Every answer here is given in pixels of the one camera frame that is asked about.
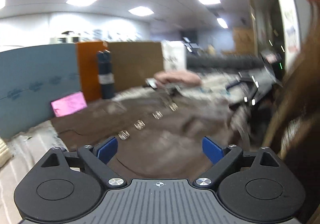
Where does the brown leather jacket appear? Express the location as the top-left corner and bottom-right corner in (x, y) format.
(52, 89), (250, 180)

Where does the pink-screen smartphone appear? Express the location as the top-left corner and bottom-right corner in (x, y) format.
(51, 92), (87, 117)

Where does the dark blue bottle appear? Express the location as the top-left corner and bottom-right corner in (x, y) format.
(97, 50), (115, 100)

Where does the blue cardboard box right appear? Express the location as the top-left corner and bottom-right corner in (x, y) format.
(1, 44), (81, 139)

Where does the brown cardboard box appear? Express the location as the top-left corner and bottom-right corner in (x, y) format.
(108, 42), (164, 92)

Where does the orange cardboard box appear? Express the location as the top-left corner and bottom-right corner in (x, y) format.
(76, 41), (107, 103)

